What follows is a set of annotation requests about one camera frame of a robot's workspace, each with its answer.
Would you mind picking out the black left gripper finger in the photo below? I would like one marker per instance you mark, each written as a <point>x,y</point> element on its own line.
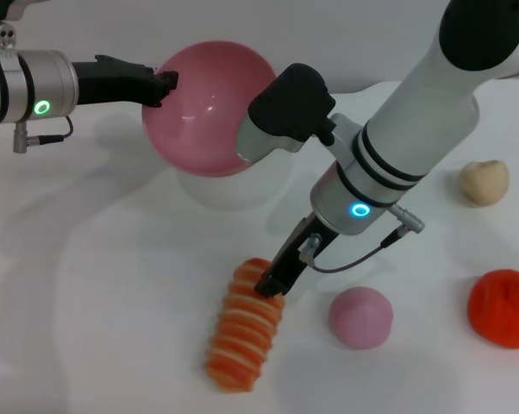
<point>168,82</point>

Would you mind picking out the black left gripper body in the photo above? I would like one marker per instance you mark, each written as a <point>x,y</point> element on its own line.
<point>113,84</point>

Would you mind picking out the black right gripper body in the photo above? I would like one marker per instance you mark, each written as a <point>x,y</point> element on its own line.
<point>298,254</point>

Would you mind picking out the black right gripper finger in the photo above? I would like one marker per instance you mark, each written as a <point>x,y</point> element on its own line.
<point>270,286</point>

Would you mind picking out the pink plastic bowl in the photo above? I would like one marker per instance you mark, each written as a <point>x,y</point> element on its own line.
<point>199,112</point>

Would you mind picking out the orange striped bread roll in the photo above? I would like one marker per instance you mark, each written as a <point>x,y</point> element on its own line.
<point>242,336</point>

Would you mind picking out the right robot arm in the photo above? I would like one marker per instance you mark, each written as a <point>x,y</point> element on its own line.
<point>427,125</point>

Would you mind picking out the red-orange round bread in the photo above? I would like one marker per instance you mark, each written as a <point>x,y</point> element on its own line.
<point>503,308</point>

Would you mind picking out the pink round bun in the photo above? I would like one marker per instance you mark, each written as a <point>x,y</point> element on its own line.
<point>359,317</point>

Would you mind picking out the beige heart-shaped bun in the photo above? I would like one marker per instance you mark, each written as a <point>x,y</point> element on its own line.
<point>484,181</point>

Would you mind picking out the right wrist camera housing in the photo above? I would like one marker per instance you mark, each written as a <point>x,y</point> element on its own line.
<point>285,116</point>

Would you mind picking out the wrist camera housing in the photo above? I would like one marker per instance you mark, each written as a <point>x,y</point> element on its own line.
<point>1,8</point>
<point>285,116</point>

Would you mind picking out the left wrist camera housing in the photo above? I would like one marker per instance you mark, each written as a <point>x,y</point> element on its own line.
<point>1,8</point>

